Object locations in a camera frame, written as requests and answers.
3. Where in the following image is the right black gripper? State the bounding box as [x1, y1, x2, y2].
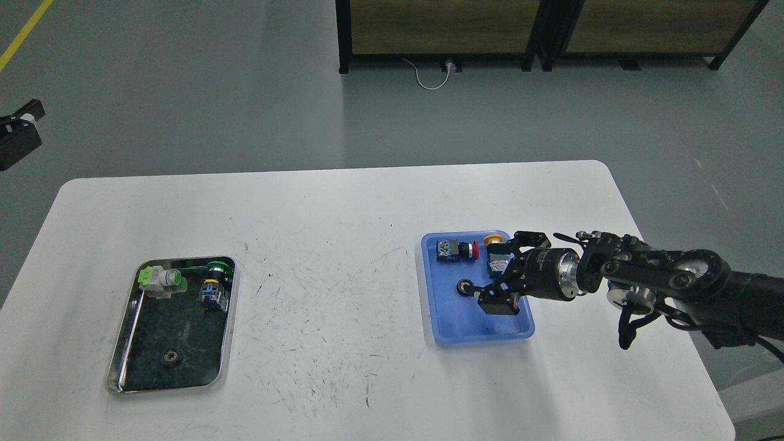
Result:
[467, 231, 582, 315]

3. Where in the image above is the black gear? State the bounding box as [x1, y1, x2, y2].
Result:
[160, 349, 184, 368]
[456, 279, 476, 298]

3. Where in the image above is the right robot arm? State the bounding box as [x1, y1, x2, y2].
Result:
[456, 231, 783, 360]

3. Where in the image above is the blue plastic tray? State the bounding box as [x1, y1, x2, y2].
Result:
[420, 230, 535, 344]

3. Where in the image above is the silver metal tray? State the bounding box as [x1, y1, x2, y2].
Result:
[105, 255, 239, 396]

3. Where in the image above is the right wooden cabinet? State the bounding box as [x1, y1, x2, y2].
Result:
[538, 1, 767, 72]

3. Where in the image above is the wooden cabinet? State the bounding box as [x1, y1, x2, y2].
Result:
[538, 1, 767, 72]
[335, 1, 551, 74]

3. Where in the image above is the left wooden cabinet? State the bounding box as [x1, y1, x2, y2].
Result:
[335, 1, 551, 74]

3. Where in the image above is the yellow push button switch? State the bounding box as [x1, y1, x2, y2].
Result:
[483, 234, 512, 279]

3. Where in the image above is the red push button switch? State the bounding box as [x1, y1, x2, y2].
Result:
[436, 238, 480, 263]

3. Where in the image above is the white cable on floor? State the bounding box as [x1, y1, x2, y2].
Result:
[401, 58, 457, 91]

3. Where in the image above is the dark green push button switch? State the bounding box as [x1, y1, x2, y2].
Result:
[199, 260, 233, 313]

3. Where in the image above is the light green push button switch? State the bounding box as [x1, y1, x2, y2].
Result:
[137, 265, 188, 299]

